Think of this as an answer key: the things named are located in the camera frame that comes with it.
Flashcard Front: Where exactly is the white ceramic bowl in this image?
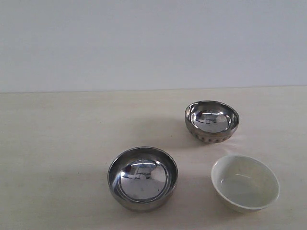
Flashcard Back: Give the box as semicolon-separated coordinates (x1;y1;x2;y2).
211;155;280;213

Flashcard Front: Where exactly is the smooth stainless steel bowl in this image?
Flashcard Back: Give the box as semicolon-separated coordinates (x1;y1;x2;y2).
107;146;178;212

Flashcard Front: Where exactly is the ribbed stainless steel bowl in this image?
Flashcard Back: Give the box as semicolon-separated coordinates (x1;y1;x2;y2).
184;100;240;144

